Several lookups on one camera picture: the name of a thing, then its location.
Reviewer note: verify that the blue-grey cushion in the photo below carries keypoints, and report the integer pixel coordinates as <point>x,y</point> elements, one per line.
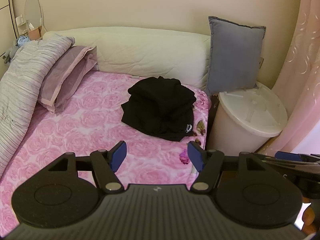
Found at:
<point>235,55</point>

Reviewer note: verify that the person's right hand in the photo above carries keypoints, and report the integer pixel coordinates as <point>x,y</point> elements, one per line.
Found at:
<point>308,216</point>

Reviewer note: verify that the wall socket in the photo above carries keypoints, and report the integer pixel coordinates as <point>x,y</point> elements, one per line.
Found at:
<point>261,62</point>

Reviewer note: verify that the white lidded bin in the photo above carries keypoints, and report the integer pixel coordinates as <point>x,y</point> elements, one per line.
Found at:
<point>232,125</point>

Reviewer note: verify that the grey striped quilt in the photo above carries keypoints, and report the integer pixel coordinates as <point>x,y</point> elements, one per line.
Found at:
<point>25,80</point>

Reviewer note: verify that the small white wall shelf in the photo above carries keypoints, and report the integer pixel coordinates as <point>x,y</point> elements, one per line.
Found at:
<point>20,20</point>

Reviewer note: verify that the purple pillow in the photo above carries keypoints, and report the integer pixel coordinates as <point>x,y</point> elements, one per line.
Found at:
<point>62,75</point>

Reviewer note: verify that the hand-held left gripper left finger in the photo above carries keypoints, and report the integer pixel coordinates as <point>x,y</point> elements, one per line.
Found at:
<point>118,155</point>

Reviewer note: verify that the oval mirror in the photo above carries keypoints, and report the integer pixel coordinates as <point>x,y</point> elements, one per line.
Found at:
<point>32,10</point>

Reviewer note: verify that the pink rose blanket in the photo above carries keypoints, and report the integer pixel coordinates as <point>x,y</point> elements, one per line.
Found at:
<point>75,135</point>

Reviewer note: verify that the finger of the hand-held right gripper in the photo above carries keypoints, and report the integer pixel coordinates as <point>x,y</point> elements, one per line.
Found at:
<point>287,155</point>
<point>295,163</point>

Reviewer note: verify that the pink box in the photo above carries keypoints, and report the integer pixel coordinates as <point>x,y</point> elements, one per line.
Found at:
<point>34,33</point>

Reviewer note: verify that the long white pillow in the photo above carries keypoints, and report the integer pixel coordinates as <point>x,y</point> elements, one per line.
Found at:
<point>150,50</point>

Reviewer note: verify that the grey cloth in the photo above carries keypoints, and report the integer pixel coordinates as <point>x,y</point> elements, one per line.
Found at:
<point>8,53</point>

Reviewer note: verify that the black garment with white print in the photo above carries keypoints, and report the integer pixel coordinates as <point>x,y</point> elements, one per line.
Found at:
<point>150,122</point>

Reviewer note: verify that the light blue cloth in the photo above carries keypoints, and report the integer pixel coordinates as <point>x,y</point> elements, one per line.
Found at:
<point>23,40</point>

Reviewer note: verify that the white wardrobe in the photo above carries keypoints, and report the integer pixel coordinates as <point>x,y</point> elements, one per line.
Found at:
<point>5,25</point>

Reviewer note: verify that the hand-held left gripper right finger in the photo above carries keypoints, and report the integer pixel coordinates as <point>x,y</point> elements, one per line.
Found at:
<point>196,156</point>

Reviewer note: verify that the pink curtain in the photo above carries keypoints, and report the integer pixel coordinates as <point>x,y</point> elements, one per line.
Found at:
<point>305,55</point>

